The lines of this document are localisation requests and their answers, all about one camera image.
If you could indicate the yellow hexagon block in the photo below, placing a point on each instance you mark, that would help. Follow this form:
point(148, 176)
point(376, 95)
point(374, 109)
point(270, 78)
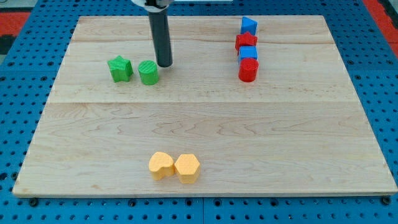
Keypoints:
point(187, 168)

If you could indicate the green cylinder block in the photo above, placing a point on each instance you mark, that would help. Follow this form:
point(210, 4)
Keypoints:
point(148, 72)

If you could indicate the green star block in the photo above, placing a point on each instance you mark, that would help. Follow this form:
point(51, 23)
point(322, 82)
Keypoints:
point(120, 69)

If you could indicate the red star block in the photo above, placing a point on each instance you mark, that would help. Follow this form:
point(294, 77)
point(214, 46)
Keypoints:
point(245, 39)

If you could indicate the blue triangle block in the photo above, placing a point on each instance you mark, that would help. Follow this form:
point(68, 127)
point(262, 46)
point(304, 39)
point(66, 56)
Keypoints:
point(248, 25)

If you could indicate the light wooden board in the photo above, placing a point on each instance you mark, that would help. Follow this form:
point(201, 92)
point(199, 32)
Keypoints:
point(298, 130)

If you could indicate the red cylinder block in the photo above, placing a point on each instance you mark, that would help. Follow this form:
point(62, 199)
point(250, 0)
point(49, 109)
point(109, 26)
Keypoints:
point(248, 69)

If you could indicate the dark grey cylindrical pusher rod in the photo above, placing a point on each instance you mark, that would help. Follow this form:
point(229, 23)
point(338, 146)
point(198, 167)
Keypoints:
point(161, 38)

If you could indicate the yellow heart block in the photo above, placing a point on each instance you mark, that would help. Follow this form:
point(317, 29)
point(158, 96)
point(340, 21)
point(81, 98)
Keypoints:
point(161, 165)

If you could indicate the blue cube block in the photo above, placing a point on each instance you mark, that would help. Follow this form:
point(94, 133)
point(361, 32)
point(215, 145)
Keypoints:
point(247, 52)

